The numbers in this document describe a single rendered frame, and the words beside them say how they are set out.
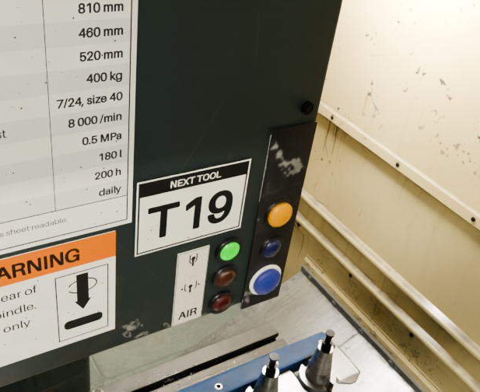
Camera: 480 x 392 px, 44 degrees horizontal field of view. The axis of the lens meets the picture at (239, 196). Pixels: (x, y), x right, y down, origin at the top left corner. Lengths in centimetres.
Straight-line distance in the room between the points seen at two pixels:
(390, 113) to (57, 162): 108
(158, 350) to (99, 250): 145
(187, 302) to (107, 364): 133
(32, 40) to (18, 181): 9
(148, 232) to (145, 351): 144
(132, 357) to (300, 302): 53
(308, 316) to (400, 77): 73
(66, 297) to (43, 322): 3
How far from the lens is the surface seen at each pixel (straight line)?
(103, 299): 49
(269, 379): 95
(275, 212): 52
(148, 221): 46
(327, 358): 101
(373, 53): 142
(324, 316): 172
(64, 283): 47
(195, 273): 52
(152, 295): 52
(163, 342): 191
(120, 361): 187
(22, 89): 37
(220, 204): 48
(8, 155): 39
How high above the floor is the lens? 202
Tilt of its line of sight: 34 degrees down
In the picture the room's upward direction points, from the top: 9 degrees clockwise
